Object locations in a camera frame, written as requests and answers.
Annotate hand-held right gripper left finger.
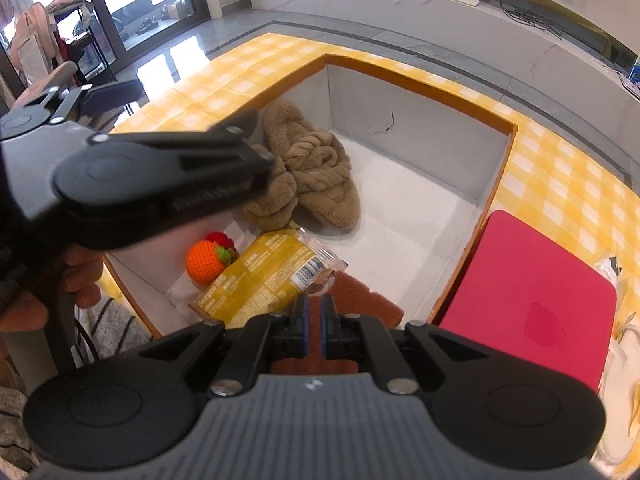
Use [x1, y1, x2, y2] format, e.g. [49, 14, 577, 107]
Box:
[135, 294, 310, 397]

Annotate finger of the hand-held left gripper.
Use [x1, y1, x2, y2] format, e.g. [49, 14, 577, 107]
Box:
[162, 109, 276, 217]
[30, 78, 144, 128]

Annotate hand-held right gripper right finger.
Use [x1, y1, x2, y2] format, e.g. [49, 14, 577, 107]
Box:
[320, 294, 493, 397]

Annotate brown sponge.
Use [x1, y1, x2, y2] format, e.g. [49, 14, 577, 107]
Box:
[271, 269, 406, 377]

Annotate yellow snack packet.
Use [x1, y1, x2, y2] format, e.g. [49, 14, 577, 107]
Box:
[189, 229, 349, 332]

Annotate red crochet strawberry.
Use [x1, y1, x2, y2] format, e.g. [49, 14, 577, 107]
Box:
[203, 231, 239, 267]

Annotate orange crochet ball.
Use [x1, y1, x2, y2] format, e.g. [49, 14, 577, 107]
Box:
[185, 240, 227, 282]

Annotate orange storage box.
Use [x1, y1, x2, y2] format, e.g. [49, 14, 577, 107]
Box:
[102, 52, 519, 339]

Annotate white plastic bag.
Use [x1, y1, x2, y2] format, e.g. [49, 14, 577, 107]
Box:
[597, 310, 640, 467]

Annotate person's left forearm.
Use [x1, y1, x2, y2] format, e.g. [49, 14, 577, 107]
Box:
[0, 290, 49, 334]

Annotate person's left hand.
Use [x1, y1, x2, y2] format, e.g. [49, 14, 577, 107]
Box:
[62, 247, 105, 307]

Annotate rack with pink bags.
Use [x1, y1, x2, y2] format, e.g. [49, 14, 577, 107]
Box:
[0, 0, 122, 127]

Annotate red square box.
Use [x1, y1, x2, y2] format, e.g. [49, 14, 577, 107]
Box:
[439, 210, 619, 395]

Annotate white marble television bench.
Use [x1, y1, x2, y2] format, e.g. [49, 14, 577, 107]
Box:
[247, 0, 640, 117]

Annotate black cables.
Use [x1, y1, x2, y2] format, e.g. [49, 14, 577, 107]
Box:
[497, 0, 568, 43]

